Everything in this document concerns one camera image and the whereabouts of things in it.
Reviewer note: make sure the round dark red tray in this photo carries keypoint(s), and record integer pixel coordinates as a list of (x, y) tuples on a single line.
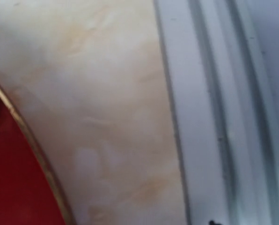
[(30, 193)]

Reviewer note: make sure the right side aluminium rail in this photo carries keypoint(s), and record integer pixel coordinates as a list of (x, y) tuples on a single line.
[(224, 118)]

